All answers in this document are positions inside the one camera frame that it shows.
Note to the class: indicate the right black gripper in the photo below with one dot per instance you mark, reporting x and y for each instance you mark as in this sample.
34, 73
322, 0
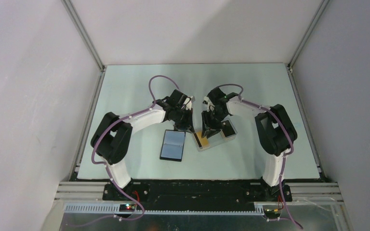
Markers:
206, 129

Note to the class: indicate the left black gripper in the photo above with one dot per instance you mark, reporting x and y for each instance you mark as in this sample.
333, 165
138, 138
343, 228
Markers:
188, 123

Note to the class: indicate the clear plastic card tray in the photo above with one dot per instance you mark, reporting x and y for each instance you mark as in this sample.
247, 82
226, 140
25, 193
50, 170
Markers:
217, 139

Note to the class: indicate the black card holder wallet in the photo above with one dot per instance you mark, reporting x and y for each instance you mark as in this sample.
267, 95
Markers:
173, 145

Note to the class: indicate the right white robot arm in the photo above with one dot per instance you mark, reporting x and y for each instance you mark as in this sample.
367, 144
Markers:
276, 131

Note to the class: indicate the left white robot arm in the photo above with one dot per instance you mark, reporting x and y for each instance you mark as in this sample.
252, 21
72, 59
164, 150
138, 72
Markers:
111, 139

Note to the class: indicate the orange credit card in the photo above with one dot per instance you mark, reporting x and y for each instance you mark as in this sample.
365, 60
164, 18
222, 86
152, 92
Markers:
202, 143

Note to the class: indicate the black credit card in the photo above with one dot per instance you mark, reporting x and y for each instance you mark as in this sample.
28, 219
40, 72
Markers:
227, 130

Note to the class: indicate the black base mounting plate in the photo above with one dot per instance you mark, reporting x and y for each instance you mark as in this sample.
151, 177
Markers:
199, 195

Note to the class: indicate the left controller board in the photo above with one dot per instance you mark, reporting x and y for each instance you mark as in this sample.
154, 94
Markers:
127, 208

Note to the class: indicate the controller board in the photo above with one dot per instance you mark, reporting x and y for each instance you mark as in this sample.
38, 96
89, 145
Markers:
127, 208
272, 214

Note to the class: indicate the right controller board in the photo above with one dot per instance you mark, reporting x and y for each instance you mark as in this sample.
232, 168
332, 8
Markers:
272, 214

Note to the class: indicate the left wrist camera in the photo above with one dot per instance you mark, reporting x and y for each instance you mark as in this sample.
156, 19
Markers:
188, 103

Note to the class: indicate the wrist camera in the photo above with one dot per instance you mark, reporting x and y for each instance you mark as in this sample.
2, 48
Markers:
188, 103
208, 103

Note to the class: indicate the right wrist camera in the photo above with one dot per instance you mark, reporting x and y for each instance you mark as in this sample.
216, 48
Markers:
208, 103

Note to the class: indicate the left aluminium frame post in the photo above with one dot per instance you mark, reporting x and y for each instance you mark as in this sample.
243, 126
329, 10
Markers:
77, 22

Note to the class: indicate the aluminium frame post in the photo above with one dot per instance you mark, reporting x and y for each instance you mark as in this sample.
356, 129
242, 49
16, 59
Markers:
77, 22
307, 34

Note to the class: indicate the right aluminium frame post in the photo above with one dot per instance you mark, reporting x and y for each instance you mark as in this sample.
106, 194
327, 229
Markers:
307, 34

